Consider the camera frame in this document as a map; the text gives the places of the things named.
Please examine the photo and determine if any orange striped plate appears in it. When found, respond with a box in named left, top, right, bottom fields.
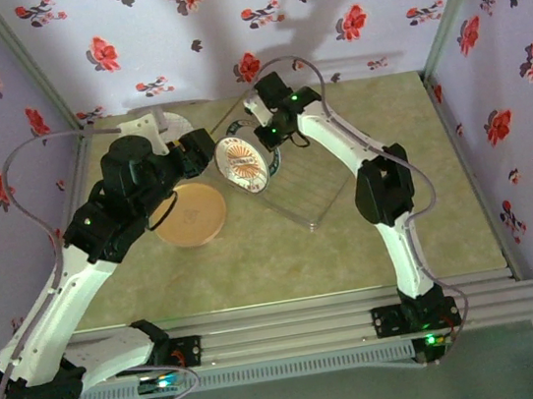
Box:
left=148, top=178, right=233, bottom=253

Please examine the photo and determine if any clear acrylic dish rack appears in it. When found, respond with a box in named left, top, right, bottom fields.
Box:
left=203, top=83, right=356, bottom=246

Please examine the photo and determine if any red sunburst plate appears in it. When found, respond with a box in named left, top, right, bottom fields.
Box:
left=211, top=130, right=275, bottom=201

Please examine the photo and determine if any circuit board with LED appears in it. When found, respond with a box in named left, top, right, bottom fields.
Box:
left=136, top=370, right=186, bottom=398
left=411, top=329, right=458, bottom=368

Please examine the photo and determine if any right arm lilac cable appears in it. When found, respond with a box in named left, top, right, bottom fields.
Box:
left=254, top=35, right=478, bottom=385

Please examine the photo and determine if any arm lilac cable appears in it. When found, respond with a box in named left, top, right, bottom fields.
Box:
left=0, top=117, right=205, bottom=399
left=254, top=35, right=478, bottom=385

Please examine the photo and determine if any left arm lilac cable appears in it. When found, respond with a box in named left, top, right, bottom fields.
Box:
left=0, top=117, right=205, bottom=399

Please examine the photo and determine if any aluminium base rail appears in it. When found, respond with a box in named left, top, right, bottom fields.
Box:
left=61, top=264, right=533, bottom=388

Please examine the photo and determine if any grey slotted cable duct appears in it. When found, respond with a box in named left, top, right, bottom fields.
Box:
left=77, top=339, right=419, bottom=399

